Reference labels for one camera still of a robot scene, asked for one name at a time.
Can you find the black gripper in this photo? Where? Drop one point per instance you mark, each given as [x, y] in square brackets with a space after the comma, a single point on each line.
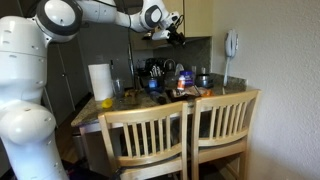
[175, 35]

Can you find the white paper towel roll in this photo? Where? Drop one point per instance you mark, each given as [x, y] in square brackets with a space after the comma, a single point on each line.
[100, 81]

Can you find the small orange object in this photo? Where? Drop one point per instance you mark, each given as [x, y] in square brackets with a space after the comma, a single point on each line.
[207, 93]

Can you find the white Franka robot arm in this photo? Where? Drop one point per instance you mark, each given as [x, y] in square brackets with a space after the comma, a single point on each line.
[23, 73]

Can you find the light wooden slat-back chair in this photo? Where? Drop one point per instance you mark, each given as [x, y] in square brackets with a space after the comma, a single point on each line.
[223, 100]
[143, 116]

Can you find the metal cooking pot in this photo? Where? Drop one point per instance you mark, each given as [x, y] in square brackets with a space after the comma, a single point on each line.
[204, 81]

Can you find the blue cup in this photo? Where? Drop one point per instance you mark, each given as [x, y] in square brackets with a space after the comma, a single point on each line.
[152, 84]

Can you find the clear drinking glass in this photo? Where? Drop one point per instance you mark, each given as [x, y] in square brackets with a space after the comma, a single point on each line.
[118, 89]

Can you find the yellow round plastic toy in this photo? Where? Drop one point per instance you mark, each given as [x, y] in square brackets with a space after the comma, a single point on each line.
[106, 103]

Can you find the small white bottle orange label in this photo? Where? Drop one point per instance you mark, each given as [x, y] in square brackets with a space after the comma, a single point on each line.
[181, 83]

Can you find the blue jar with blue lid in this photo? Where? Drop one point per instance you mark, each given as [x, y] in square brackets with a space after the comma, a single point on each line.
[188, 77]

